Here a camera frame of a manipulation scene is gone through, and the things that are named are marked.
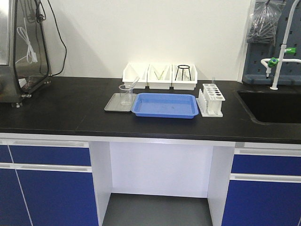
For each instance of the clear glass test tube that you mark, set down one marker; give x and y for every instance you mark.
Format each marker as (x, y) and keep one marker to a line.
(132, 86)

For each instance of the white test tube rack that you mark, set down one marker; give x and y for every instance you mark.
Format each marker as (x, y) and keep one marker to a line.
(210, 100)

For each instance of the blue-grey pegboard drying rack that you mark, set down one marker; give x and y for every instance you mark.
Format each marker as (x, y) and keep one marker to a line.
(290, 74)

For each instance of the blue plastic tray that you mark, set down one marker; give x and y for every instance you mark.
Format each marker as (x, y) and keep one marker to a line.
(165, 105)

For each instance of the grey metal tray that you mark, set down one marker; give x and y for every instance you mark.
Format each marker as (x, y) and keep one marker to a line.
(115, 105)

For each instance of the clear glass beaker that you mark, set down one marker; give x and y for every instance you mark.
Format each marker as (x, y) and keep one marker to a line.
(122, 91)

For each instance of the middle white storage bin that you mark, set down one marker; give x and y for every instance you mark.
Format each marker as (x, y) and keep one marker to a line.
(152, 81)

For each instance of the white storage bin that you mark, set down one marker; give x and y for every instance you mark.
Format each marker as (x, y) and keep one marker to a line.
(152, 81)
(134, 70)
(185, 85)

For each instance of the left white storage bin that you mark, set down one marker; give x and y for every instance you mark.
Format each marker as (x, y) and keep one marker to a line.
(134, 70)

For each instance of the right white storage bin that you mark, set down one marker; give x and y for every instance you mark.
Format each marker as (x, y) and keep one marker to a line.
(185, 85)

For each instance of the clear glass flask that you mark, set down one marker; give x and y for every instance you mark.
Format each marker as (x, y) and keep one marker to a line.
(184, 76)

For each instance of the black sink basin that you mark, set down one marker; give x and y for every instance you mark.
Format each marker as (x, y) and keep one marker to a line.
(272, 107)

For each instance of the blue left cabinet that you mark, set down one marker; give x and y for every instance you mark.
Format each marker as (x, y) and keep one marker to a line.
(46, 185)

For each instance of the blue cabinet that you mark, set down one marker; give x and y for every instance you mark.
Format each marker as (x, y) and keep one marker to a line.
(264, 188)
(46, 185)

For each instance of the white lab faucet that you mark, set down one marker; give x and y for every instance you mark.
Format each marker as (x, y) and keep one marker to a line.
(283, 48)

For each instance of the stainless steel appliance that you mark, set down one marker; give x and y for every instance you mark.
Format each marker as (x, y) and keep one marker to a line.
(24, 63)

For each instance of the blue right cabinet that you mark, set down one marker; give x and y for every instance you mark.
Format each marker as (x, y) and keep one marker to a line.
(264, 188)

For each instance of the plastic bag of pegs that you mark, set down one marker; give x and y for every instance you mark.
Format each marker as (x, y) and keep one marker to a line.
(265, 19)

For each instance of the black wire tripod stand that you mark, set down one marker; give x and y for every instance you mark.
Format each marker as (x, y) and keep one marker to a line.
(180, 69)

